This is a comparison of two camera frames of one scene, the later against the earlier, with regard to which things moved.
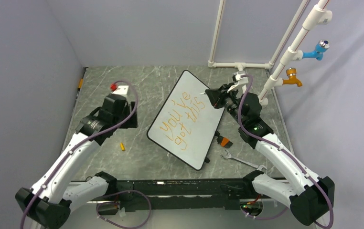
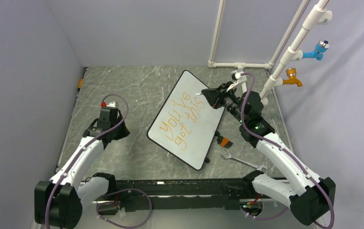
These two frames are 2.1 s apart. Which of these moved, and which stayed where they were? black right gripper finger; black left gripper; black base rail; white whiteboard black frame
Moved: black left gripper
Stayed: black base rail; white whiteboard black frame; black right gripper finger
